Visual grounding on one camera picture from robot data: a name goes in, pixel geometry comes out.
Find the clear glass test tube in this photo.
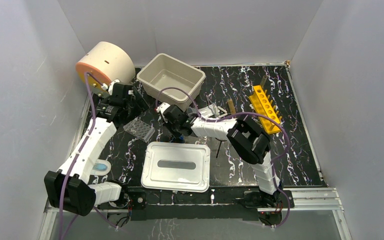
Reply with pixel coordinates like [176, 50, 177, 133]
[260, 75, 268, 88]

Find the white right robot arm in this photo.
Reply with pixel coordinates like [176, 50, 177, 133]
[156, 102, 282, 207]

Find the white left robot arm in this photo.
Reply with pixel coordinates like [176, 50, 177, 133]
[44, 82, 149, 216]

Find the beige plastic bin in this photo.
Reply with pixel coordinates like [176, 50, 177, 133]
[136, 53, 206, 111]

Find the white bin lid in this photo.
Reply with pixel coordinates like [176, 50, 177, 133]
[141, 141, 211, 193]

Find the beige cylindrical centrifuge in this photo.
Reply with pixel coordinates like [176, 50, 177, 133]
[75, 41, 136, 98]

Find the brown test tube brush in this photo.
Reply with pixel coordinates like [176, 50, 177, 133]
[227, 98, 237, 115]

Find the yellow test tube rack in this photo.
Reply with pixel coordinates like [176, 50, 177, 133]
[248, 85, 281, 135]

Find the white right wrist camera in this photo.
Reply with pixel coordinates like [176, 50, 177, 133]
[155, 102, 171, 115]

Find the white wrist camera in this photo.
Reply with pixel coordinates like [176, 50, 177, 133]
[155, 102, 171, 115]
[101, 79, 121, 97]

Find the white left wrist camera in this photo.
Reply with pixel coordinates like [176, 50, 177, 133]
[101, 79, 121, 97]

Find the black wire tripod stand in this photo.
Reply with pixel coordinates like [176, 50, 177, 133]
[215, 138, 226, 159]

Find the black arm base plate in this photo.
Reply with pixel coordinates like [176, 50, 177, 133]
[98, 186, 295, 224]

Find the aluminium frame rail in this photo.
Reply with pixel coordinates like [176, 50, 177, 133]
[44, 188, 345, 213]

